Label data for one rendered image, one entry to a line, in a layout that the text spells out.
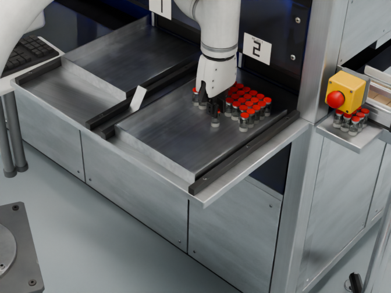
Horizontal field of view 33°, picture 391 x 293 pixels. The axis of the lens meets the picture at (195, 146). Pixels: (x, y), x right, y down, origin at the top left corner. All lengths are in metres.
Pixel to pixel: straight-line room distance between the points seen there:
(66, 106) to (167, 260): 0.95
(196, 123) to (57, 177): 1.31
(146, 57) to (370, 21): 0.63
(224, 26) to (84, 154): 1.25
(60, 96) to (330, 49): 0.70
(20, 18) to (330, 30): 0.73
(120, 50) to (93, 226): 0.91
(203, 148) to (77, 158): 1.13
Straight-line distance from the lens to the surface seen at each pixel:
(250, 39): 1.70
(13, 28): 1.13
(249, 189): 1.97
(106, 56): 1.93
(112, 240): 2.58
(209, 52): 1.49
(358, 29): 1.68
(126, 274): 2.46
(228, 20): 1.45
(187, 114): 1.68
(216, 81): 1.53
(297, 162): 1.78
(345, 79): 1.60
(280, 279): 2.11
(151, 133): 1.62
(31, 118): 2.79
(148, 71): 1.85
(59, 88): 1.80
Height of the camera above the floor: 1.87
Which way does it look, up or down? 39 degrees down
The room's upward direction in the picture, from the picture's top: 2 degrees clockwise
